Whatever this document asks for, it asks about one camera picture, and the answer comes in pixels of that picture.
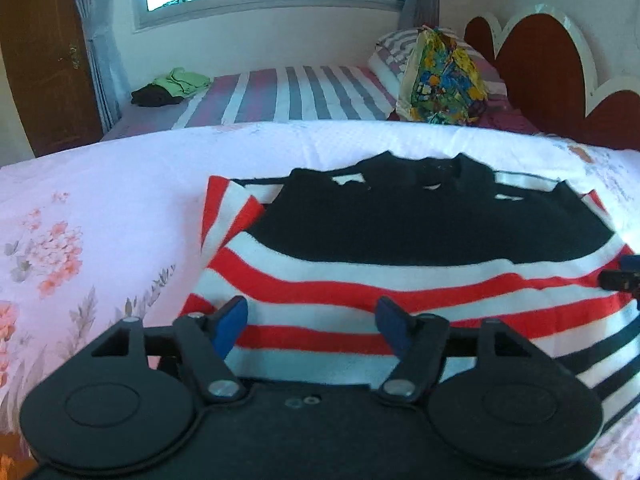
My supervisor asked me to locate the white floral bedspread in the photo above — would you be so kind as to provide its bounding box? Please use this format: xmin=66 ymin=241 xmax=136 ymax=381
xmin=1 ymin=122 xmax=639 ymax=479

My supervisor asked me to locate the striped red black white sweater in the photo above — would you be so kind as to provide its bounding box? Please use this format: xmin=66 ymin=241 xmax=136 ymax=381
xmin=183 ymin=153 xmax=639 ymax=424

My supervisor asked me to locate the grey left curtain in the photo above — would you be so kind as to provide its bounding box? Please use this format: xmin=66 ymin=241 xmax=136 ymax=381
xmin=74 ymin=0 xmax=128 ymax=133

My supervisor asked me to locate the brown wooden door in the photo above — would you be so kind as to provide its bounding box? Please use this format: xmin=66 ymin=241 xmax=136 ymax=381
xmin=1 ymin=0 xmax=103 ymax=156

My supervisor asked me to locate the striped pillow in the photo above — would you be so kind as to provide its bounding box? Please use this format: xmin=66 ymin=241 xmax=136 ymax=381
xmin=368 ymin=28 xmax=508 ymax=104

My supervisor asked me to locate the striped purple bed sheet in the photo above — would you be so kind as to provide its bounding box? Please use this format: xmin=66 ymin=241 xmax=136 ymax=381
xmin=98 ymin=58 xmax=542 ymax=142

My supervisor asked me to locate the black folded garment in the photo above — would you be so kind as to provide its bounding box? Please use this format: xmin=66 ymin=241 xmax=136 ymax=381
xmin=130 ymin=84 xmax=183 ymax=107

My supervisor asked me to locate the colourful patterned pillow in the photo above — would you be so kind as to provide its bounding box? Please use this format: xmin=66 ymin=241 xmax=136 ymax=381
xmin=396 ymin=27 xmax=488 ymax=126

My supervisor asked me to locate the green folded garment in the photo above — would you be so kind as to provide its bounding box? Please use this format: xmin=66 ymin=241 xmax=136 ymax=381
xmin=153 ymin=67 xmax=212 ymax=99

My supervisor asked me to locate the red white scalloped headboard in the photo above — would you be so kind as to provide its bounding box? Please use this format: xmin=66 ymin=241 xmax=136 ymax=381
xmin=464 ymin=3 xmax=639 ymax=150

